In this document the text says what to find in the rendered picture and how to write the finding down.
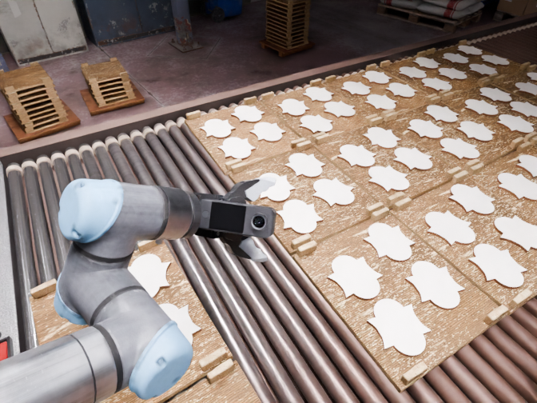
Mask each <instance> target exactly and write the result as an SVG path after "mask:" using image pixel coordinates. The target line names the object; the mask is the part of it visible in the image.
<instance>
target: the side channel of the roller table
mask: <svg viewBox="0 0 537 403"><path fill-rule="evenodd" d="M536 21H537V12H535V13H532V14H526V15H523V16H519V17H516V18H510V19H508V20H504V21H501V22H495V23H492V24H488V25H485V26H479V27H476V28H472V29H470V30H464V31H460V32H457V33H454V34H448V35H444V36H441V37H438V38H433V39H429V40H426V41H422V42H417V43H413V44H410V45H406V46H401V47H398V48H395V49H391V50H385V51H382V52H379V53H375V54H369V55H366V56H363V57H360V58H354V59H351V60H347V61H344V62H338V63H335V64H331V65H328V66H323V67H320V68H316V69H313V70H307V71H304V72H300V73H297V74H291V75H289V76H285V77H282V78H276V79H273V80H269V81H266V82H260V83H257V84H253V85H251V86H245V87H241V88H238V89H235V90H229V91H225V92H222V93H219V94H214V95H210V96H207V97H203V98H198V99H194V100H191V101H187V102H182V103H179V104H176V105H172V106H166V107H163V108H160V109H156V110H150V111H147V112H144V113H141V114H135V115H132V116H128V117H125V118H119V119H116V120H112V121H109V122H104V123H101V124H97V125H94V126H88V127H85V128H81V129H78V130H72V131H69V132H66V133H63V134H57V135H54V136H50V137H47V138H41V139H38V140H34V141H32V142H26V143H22V144H19V145H16V146H10V147H6V148H3V149H0V161H1V163H2V164H3V166H4V168H5V169H7V166H8V164H10V163H12V162H15V163H18V164H19V165H20V166H21V168H22V161H23V160H25V159H27V158H30V159H33V160H34V161H35V163H36V165H37V157H38V156H39V155H42V154H45V155H47V156H48V157H49V158H50V160H51V154H52V153H53V152H54V151H56V150H58V151H61V152H63V155H64V156H65V154H66V153H65V151H66V149H67V148H68V147H74V148H75V149H76V150H77V152H79V148H78V147H79V146H80V145H81V144H82V143H86V144H89V146H90V147H91V148H92V143H93V141H95V140H101V141H102V142H103V143H104V144H105V139H106V138H107V137H109V136H112V137H114V138H115V139H116V140H117V141H118V139H117V136H118V135H119V134H120V133H125V134H127V135H128V136H129V137H130V135H129V134H130V132H131V131H132V130H139V132H140V133H142V132H141V131H142V129H143V128H144V127H145V126H149V127H150V128H151V129H152V130H153V127H154V125H155V124H157V123H161V124H162V125H163V126H165V123H166V122H167V121H168V120H172V121H173V122H175V123H176V120H177V119H178V118H180V117H183V118H184V119H187V117H186V114H187V113H191V112H194V111H197V110H200V111H205V112H206V113H208V112H209V110H210V109H215V110H218V109H219V108H220V107H221V106H225V107H227V108H229V105H230V104H231V103H235V104H236V105H238V103H239V102H240V101H244V98H251V97H254V96H255V97H257V98H258V97H259V96H260V95H262V94H266V93H269V92H273V93H274V94H275V93H276V92H277V91H278V90H280V91H282V92H284V90H285V89H287V88H289V89H291V90H292V89H293V87H294V86H299V87H301V86H302V85H303V84H305V83H306V84H307V85H309V84H310V82H311V81H312V80H316V79H318V78H320V79H323V80H325V78H326V77H329V76H332V75H339V76H341V75H342V73H346V74H348V73H349V72H350V71H354V72H356V71H357V70H358V69H361V70H362V69H363V68H364V67H367V66H368V65H371V64H374V63H375V64H376V65H378V64H379V63H381V62H383V61H387V60H389V61H390V62H391V60H393V59H395V60H397V59H398V58H404V57H405V56H408V57H410V56H411V55H412V54H414V55H417V53H418V52H421V51H424V50H426V51H427V50H429V49H431V48H440V47H441V46H445V47H446V46H447V45H452V44H453V43H455V44H457V43H458V42H459V41H461V40H464V39H466V40H467V41H468V40H469V39H470V38H471V39H473V38H478V37H479V36H484V35H485V34H487V35H489V34H490V33H492V34H493V33H495V32H499V31H501V30H502V31H504V30H508V29H509V28H513V27H517V26H522V25H523V24H525V25H526V24H528V23H532V22H536ZM153 131H154V130H153Z"/></svg>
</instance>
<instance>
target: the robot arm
mask: <svg viewBox="0 0 537 403"><path fill-rule="evenodd" d="M275 184H276V179H275V178H272V177H262V178H254V179H253V180H245V181H241V182H238V183H237V184H235V185H234V186H233V187H232V189H231V190H230V192H228V193H226V194H225V196H224V195H217V194H203V193H195V192H193V193H192V192H190V191H184V190H182V189H179V188H173V187H165V186H148V185H140V184H133V183H127V182H117V181H115V180H111V179H105V180H93V179H78V180H75V181H73V182H71V183H70V184H69V185H68V186H67V187H66V188H65V190H64V191H63V194H62V197H61V200H60V203H59V205H60V211H59V213H58V221H59V226H60V229H61V232H62V234H63V235H64V236H65V237H66V238H67V239H69V240H71V241H72V243H71V246H70V250H69V252H68V255H67V258H66V262H65V264H64V267H63V270H62V272H61V274H60V276H59V278H58V281H57V287H56V290H57V291H56V294H55V297H54V308H55V310H56V312H57V313H58V315H59V316H60V317H62V318H66V319H68V320H69V322H70V323H73V324H76V325H88V326H89V327H86V328H84V329H81V330H78V331H76V332H74V333H71V334H68V335H66V336H64V337H60V338H58V339H56V340H53V341H50V342H48V343H45V344H44V345H40V346H38V347H35V348H33V349H30V350H27V351H25V352H23V353H20V354H17V355H15V356H12V357H9V358H7V359H5V360H2V361H0V403H99V402H101V401H103V400H105V399H106V398H108V397H110V396H112V395H114V394H115V393H118V392H119V391H121V390H123V389H124V388H126V387H128V386H129V389H130V391H131V392H133V393H136V395H137V396H138V397H139V398H141V399H143V400H149V399H151V398H152V397H159V396H161V395H162V394H163V393H165V392H166V391H168V390H169V389H171V388H172V387H173V386H174V385H175V384H176V383H177V382H178V381H179V380H180V379H181V378H182V376H183V375H184V374H185V372H186V371H187V369H188V367H189V366H190V362H191V360H192V358H193V347H192V345H191V344H190V342H189V341H188V339H187V338H186V337H185V335H184V334H183V333H182V332H181V331H180V329H179V328H178V326H177V323H176V322H175V321H172V320H171V318H170V317H169V316H168V315H167V314H166V313H165V311H164V310H163V309H162V308H161V307H160V306H159V305H158V304H157V303H156V302H155V301H154V299H153V298H152V297H151V296H150V295H149V293H148V292H147V291H146V290H145V288H144V287H143V286H142V285H141V283H140V282H139V281H138V280H137V279H136V278H135V276H133V275H132V274H131V272H129V270H128V266H129V263H130V260H131V257H132V256H133V251H134V247H135V245H136V243H137V241H153V240H156V241H155V242H156V244H158V245H160V244H162V242H163V239H165V240H177V239H179V238H190V237H192V236H193V235H198V236H202V237H208V238H212V239H216V238H220V240H221V241H222V243H224V244H225V248H226V249H227V250H228V251H229V252H230V253H231V254H233V255H235V256H238V257H243V258H246V259H249V260H252V261H257V262H265V261H267V260H268V257H267V254H264V253H262V252H261V249H259V248H257V247H256V246H255V245H254V241H253V239H252V238H251V237H261V238H268V237H270V236H272V235H273V234H274V229H275V223H276V211H275V209H274V208H272V207H269V206H263V205H252V204H247V202H246V201H250V202H254V201H256V200H257V199H258V198H259V196H260V194H261V193H262V192H264V191H267V190H268V189H269V187H271V186H274V185H275ZM197 195H201V196H200V198H199V200H198V198H197ZM243 235H245V236H243ZM246 236H250V237H246Z"/></svg>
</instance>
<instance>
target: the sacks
mask: <svg viewBox="0 0 537 403"><path fill-rule="evenodd" d="M380 1H381V3H378V7H377V12H376V13H377V14H380V15H383V16H386V17H390V18H394V19H398V20H401V21H405V22H410V23H413V24H416V25H419V26H425V27H427V28H431V29H434V30H440V31H443V32H446V33H449V34H454V33H455V31H456V29H457V27H461V28H466V27H468V26H469V24H470V21H472V22H479V20H480V17H481V14H482V12H483V11H482V10H481V9H482V8H484V4H483V3H482V2H481V1H483V0H380ZM388 8H389V9H390V10H394V11H398V12H401V13H405V14H410V15H409V16H408V18H403V17H400V16H396V15H393V14H388V13H387V12H388ZM421 18H426V19H429V20H432V21H436V22H442V23H445V24H444V27H443V28H442V27H438V26H433V25H430V24H427V23H423V22H421V21H420V19H421Z"/></svg>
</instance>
